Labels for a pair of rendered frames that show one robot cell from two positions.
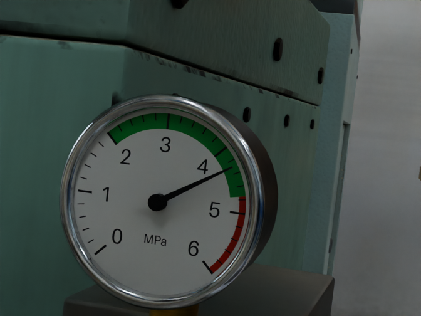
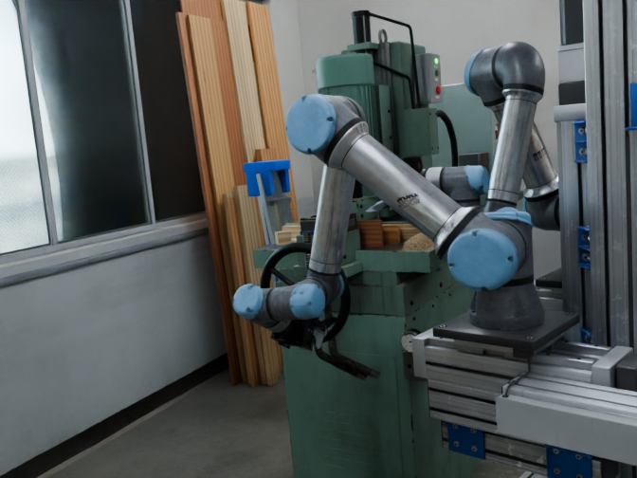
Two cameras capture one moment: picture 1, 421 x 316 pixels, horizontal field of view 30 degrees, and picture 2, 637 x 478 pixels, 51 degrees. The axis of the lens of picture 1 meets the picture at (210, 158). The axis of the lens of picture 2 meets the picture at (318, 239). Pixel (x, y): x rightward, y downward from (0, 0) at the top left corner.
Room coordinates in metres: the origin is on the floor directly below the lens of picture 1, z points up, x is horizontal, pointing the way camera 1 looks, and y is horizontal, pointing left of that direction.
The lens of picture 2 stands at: (-1.54, -0.27, 1.21)
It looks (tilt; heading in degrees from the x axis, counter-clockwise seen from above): 8 degrees down; 16
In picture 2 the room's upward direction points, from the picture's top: 5 degrees counter-clockwise
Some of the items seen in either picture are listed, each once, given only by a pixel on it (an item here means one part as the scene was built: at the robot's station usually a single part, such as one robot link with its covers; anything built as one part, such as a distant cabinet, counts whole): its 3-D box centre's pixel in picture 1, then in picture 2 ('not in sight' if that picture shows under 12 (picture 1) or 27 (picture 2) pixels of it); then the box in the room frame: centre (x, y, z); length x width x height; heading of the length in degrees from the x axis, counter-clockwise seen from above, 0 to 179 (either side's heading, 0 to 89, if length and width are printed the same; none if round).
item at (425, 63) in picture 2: not in sight; (427, 79); (0.79, -0.01, 1.40); 0.10 x 0.06 x 0.16; 165
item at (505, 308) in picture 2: not in sight; (505, 297); (-0.13, -0.25, 0.87); 0.15 x 0.15 x 0.10
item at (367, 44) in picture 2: not in sight; (363, 39); (0.65, 0.17, 1.54); 0.08 x 0.08 x 0.17; 75
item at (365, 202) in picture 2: not in sight; (359, 211); (0.53, 0.20, 0.99); 0.14 x 0.07 x 0.09; 165
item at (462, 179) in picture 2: not in sight; (464, 181); (0.23, -0.15, 1.09); 0.11 x 0.08 x 0.09; 75
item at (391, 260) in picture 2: not in sight; (344, 256); (0.41, 0.23, 0.87); 0.61 x 0.30 x 0.06; 75
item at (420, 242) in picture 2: not in sight; (422, 240); (0.36, -0.02, 0.92); 0.14 x 0.09 x 0.04; 165
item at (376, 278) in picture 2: not in sight; (351, 269); (0.46, 0.22, 0.82); 0.40 x 0.21 x 0.04; 75
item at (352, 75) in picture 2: not in sight; (348, 108); (0.51, 0.21, 1.32); 0.18 x 0.18 x 0.31
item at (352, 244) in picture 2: not in sight; (329, 247); (0.33, 0.25, 0.92); 0.15 x 0.13 x 0.09; 75
